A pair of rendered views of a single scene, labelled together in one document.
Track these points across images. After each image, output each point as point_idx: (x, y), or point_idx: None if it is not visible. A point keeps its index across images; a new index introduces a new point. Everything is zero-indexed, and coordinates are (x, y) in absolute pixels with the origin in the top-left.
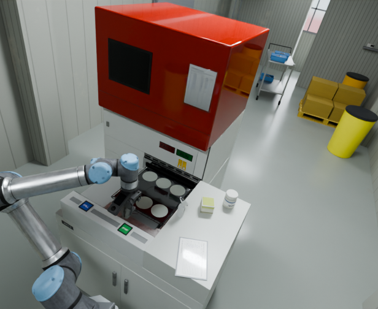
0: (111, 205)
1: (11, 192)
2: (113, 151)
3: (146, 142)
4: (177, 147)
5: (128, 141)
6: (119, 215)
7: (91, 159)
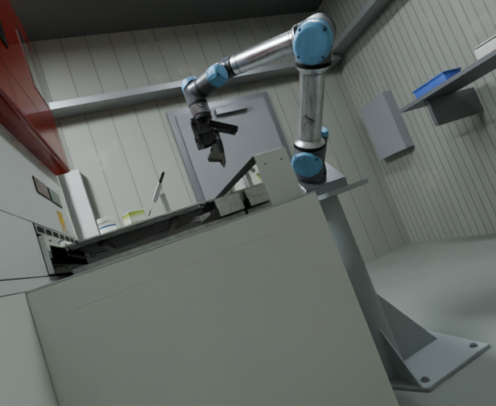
0: (230, 124)
1: None
2: None
3: (23, 186)
4: (46, 184)
5: (2, 198)
6: None
7: (217, 63)
